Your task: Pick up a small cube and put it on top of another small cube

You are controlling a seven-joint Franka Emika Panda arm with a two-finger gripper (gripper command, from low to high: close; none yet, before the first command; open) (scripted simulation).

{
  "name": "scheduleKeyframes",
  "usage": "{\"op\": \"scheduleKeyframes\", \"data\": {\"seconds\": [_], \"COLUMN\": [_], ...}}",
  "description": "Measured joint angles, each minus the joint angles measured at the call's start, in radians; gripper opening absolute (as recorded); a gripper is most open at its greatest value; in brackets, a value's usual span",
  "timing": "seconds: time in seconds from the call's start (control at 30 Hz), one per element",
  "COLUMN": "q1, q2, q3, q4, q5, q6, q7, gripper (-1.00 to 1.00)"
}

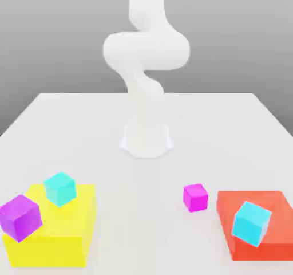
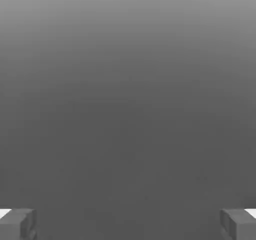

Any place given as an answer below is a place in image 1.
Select small magenta cube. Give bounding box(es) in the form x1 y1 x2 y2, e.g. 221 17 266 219
183 183 209 213

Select small turquoise cube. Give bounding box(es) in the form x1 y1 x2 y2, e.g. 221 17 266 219
43 171 77 208

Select small sky blue cube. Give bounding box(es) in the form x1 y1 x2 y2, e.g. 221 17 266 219
231 201 273 249

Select small purple cube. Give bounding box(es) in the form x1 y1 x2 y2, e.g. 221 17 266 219
0 194 43 243

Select large yellow box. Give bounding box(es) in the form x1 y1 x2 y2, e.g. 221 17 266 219
2 183 97 268

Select large orange box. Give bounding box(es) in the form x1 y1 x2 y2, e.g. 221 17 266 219
216 190 293 262

